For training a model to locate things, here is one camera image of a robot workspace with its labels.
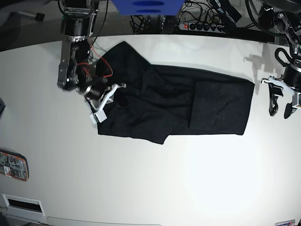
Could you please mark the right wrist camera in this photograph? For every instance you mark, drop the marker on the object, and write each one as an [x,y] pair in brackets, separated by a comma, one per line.
[98,117]

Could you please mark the white power strip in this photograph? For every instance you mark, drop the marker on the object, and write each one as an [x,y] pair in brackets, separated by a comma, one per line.
[201,27]

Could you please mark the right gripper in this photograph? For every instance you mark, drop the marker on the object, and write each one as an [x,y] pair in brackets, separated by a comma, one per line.
[99,95]

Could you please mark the black remote control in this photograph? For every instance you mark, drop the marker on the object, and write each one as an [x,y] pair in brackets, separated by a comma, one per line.
[169,24]

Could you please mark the blue plastic bin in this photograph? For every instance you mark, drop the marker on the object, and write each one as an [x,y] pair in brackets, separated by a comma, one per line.
[148,7]

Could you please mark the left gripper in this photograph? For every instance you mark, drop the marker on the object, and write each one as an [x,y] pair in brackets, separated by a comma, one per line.
[290,78]

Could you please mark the black power adapter brick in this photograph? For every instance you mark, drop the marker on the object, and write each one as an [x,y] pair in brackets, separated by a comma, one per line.
[230,10]

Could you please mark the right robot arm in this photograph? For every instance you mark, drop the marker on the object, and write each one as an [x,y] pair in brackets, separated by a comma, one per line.
[82,68]

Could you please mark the dark device at left edge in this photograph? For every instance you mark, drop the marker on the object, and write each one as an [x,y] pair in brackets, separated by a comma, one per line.
[2,107]

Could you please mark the black chair caster wheel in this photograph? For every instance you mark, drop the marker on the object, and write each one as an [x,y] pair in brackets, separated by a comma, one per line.
[39,17]

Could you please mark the black T-shirt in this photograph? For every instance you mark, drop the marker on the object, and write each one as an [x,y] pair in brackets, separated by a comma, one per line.
[162,100]

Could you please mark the white table cable grommet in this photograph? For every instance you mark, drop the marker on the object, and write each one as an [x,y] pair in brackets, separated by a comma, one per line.
[15,203]

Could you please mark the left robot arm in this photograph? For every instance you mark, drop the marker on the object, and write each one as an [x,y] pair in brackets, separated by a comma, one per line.
[286,18]

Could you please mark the sticker card at bottom edge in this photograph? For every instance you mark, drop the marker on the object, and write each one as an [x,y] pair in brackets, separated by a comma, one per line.
[286,223]

